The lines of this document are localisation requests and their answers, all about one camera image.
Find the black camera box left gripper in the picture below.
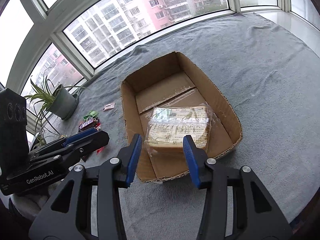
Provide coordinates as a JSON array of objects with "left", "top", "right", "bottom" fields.
[{"left": 1, "top": 88, "right": 29, "bottom": 176}]

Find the snickers bar dark wrapper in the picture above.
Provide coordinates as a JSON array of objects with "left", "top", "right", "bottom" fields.
[{"left": 78, "top": 118, "right": 100, "bottom": 132}]

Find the grey towel mat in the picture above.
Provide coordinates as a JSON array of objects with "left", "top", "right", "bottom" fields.
[{"left": 10, "top": 12, "right": 320, "bottom": 240}]

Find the pink snack packet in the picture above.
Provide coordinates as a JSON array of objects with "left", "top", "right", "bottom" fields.
[{"left": 103, "top": 102, "right": 115, "bottom": 112}]

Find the green pot saucer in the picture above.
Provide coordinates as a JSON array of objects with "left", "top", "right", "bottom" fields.
[{"left": 61, "top": 93, "right": 79, "bottom": 120}]

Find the light green candy packet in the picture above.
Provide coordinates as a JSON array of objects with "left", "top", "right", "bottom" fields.
[{"left": 83, "top": 111, "right": 99, "bottom": 121}]

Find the red snack bag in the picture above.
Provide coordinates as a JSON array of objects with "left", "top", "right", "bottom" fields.
[{"left": 96, "top": 146, "right": 105, "bottom": 154}]

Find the clear bag of biscuits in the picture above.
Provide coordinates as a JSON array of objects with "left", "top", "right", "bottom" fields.
[{"left": 145, "top": 105, "right": 213, "bottom": 156}]

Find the spider plant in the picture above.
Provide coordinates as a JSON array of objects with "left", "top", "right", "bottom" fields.
[{"left": 24, "top": 76, "right": 84, "bottom": 150}]

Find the brown cardboard box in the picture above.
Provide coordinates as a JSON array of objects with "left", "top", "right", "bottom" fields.
[{"left": 120, "top": 52, "right": 243, "bottom": 183}]

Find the green plant pot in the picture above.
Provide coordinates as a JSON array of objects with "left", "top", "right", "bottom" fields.
[{"left": 48, "top": 85, "right": 73, "bottom": 118}]

